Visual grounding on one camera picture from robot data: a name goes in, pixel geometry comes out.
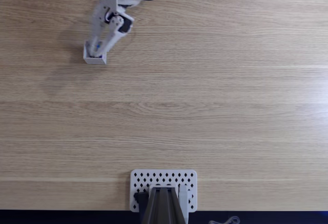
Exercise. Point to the small white crate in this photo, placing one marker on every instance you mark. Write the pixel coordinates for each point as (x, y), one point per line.
(93, 60)

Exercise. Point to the white perforated stand base plate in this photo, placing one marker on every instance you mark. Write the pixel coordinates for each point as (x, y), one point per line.
(164, 176)

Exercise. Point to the black clip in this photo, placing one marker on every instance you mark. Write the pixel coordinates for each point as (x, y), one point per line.
(140, 198)

